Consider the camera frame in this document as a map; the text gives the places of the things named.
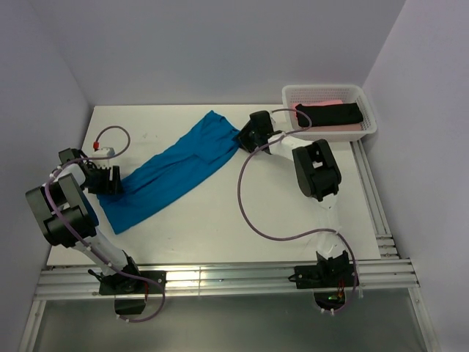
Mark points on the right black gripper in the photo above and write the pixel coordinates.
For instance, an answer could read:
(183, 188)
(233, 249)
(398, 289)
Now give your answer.
(243, 136)

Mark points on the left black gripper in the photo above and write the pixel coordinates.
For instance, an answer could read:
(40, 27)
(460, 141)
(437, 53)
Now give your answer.
(113, 186)

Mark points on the blue t-shirt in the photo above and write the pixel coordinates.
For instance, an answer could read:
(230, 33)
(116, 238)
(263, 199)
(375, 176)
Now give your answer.
(169, 175)

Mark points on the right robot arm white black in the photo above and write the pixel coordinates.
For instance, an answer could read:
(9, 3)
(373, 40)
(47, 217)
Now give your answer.
(317, 173)

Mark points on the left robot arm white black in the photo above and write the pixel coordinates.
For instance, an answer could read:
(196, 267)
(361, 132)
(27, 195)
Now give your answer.
(66, 218)

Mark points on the white plastic basket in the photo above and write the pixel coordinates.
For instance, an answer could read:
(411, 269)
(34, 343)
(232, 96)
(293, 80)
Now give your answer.
(315, 93)

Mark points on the black rolled t-shirt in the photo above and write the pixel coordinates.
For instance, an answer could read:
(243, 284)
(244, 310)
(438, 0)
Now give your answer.
(329, 115)

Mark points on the pink folded t-shirt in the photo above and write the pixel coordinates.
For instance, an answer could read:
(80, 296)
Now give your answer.
(335, 128)

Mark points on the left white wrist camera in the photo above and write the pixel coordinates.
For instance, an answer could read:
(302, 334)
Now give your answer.
(104, 152)

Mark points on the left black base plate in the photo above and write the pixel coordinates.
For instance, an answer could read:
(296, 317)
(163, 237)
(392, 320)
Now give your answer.
(153, 283)

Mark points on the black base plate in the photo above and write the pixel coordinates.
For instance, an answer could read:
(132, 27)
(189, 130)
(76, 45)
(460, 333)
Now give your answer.
(323, 276)
(153, 283)

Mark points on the aluminium rail frame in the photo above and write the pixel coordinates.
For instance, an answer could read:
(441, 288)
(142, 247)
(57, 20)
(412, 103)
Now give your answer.
(390, 272)

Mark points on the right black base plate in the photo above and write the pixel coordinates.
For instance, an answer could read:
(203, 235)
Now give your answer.
(323, 276)

